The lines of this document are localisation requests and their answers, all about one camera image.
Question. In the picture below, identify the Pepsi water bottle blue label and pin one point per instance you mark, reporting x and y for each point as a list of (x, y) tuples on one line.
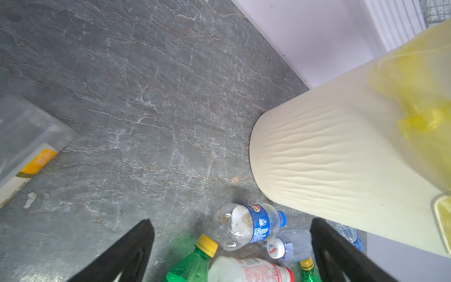
[(238, 225)]

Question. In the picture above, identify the cream plastic waste bin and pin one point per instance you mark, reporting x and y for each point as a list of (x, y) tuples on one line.
[(336, 152)]

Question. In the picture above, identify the long white wire shelf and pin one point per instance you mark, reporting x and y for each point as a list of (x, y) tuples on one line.
[(435, 11)]

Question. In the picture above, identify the clear bottle yellow label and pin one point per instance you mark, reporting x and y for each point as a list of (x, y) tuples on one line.
[(30, 138)]

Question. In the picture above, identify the white bottle red cap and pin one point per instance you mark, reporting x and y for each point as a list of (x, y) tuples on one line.
[(227, 269)]

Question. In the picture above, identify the green soda bottle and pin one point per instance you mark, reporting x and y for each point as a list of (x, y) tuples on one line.
[(309, 272), (195, 266)]

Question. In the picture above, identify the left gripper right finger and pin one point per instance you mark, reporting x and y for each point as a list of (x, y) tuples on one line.
[(339, 261)]

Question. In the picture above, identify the clear crushed water bottle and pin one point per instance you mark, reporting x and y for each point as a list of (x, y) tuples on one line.
[(293, 246)]

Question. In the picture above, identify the yellow bin liner bag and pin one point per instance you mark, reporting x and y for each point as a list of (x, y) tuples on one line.
[(418, 76)]

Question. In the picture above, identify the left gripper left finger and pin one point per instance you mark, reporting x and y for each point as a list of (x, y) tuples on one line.
[(125, 261)]

